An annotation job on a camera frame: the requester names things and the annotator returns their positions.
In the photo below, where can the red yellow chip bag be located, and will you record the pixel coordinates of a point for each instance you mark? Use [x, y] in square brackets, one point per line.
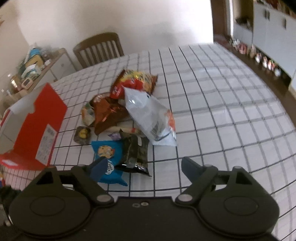
[136, 80]

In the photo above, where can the tall white cabinet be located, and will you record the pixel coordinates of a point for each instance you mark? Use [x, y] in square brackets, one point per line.
[268, 30]

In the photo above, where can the blue cookie packet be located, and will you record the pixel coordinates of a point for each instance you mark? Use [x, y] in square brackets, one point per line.
[107, 150]

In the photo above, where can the pink kitchen timer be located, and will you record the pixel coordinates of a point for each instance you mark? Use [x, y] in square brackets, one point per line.
[27, 83]

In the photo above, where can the white drawer cabinet wooden top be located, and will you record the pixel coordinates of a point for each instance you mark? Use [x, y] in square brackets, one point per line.
[60, 66]

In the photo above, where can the blue yellow box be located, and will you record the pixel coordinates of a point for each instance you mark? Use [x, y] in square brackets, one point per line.
[34, 55]

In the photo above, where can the pale noodle packet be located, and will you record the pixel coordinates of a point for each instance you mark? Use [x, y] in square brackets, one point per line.
[124, 127]

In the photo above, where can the white checkered tablecloth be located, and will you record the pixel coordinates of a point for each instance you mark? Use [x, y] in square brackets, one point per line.
[219, 104]

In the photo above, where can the white silver snack bag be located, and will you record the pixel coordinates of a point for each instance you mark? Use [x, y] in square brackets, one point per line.
[145, 109]

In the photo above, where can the green tissue pack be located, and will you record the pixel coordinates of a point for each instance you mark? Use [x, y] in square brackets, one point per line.
[29, 72]

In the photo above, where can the dark seaweed packet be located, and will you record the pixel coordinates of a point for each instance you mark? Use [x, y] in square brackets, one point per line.
[135, 153]

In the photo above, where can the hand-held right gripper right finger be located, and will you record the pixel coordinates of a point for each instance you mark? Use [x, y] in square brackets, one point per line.
[190, 168]

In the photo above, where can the red cardboard box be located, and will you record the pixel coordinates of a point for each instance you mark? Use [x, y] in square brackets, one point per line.
[44, 115]

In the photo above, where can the row of shoes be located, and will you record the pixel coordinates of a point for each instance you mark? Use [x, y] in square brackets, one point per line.
[256, 56]

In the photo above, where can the brown wooden chair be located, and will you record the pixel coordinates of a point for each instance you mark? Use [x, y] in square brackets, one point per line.
[98, 52]

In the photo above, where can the small purple packet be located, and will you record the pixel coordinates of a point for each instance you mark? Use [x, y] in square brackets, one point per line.
[114, 136]

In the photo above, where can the brown snack bag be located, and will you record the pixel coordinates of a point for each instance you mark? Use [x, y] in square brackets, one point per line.
[105, 111]

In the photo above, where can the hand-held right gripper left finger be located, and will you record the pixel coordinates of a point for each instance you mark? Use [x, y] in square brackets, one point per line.
[99, 168]

